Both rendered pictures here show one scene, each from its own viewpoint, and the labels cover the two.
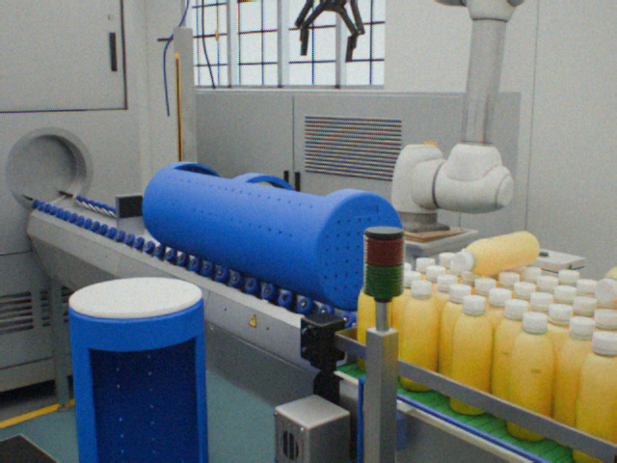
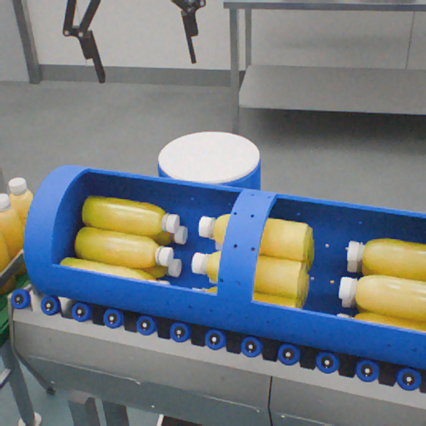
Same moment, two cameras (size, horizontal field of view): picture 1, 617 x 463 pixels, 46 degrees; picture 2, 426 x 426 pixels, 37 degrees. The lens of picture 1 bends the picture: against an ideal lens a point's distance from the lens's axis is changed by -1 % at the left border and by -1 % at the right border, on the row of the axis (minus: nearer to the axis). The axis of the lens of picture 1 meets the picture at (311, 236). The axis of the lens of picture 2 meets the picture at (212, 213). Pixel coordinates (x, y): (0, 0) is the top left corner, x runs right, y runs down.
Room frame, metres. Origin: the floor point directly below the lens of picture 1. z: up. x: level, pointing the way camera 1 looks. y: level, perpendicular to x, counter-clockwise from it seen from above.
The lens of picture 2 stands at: (2.80, -0.44, 1.89)
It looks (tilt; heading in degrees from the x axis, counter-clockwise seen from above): 35 degrees down; 147
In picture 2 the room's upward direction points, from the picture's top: 3 degrees counter-clockwise
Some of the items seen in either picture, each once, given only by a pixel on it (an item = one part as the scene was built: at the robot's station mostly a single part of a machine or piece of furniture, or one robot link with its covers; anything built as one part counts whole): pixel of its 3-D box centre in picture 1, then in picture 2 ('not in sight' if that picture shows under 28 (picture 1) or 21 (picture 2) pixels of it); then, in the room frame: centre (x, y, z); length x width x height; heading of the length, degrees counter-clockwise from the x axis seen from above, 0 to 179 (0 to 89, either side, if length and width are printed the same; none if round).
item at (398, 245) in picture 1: (384, 249); not in sight; (1.10, -0.11, 1.23); 0.06 x 0.06 x 0.04
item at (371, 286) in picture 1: (383, 277); not in sight; (1.10, -0.11, 1.18); 0.06 x 0.06 x 0.05
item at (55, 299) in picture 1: (58, 345); not in sight; (3.18, 1.15, 0.31); 0.06 x 0.06 x 0.63; 38
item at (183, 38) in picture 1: (189, 238); not in sight; (3.00, 0.51, 0.85); 0.06 x 0.06 x 1.70; 38
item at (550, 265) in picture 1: (533, 273); not in sight; (1.64, -0.51, 1.05); 0.20 x 0.10 x 0.10; 38
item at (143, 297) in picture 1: (136, 296); (209, 156); (1.52, 0.38, 1.03); 0.28 x 0.28 x 0.01
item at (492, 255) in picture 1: (496, 254); not in sight; (1.44, -0.37, 1.14); 0.19 x 0.07 x 0.07; 128
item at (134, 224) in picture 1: (130, 215); not in sight; (2.67, 0.67, 1.00); 0.10 x 0.04 x 0.15; 128
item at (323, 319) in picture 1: (324, 340); not in sight; (1.47, -0.03, 0.95); 0.10 x 0.07 x 0.10; 128
